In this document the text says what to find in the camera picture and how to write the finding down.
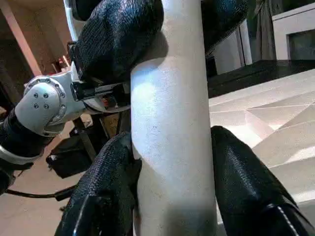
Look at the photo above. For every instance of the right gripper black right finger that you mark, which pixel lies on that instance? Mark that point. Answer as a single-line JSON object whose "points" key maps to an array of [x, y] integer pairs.
{"points": [[251, 191]]}

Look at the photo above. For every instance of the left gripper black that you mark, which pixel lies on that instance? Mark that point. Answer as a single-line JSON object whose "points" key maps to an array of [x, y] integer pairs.
{"points": [[98, 91]]}

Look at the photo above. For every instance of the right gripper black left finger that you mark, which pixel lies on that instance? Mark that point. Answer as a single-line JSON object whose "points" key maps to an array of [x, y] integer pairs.
{"points": [[103, 191]]}

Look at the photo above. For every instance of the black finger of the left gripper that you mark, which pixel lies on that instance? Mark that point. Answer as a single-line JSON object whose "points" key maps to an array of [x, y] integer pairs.
{"points": [[221, 24]]}

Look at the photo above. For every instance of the white plastic table top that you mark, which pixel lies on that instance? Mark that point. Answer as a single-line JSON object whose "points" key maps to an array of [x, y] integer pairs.
{"points": [[270, 123]]}

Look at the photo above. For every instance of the white plastic table leg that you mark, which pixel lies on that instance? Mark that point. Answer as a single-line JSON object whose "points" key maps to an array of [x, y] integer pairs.
{"points": [[172, 123]]}

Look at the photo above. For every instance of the black block on floor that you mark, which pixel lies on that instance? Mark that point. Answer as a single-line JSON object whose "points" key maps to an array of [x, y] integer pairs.
{"points": [[69, 158]]}

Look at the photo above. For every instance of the white cabinet with glass doors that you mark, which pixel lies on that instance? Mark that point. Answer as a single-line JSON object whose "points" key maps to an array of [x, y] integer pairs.
{"points": [[290, 34]]}

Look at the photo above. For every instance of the black table frame leg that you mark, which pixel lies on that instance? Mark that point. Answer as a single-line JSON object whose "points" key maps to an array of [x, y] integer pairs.
{"points": [[85, 140]]}

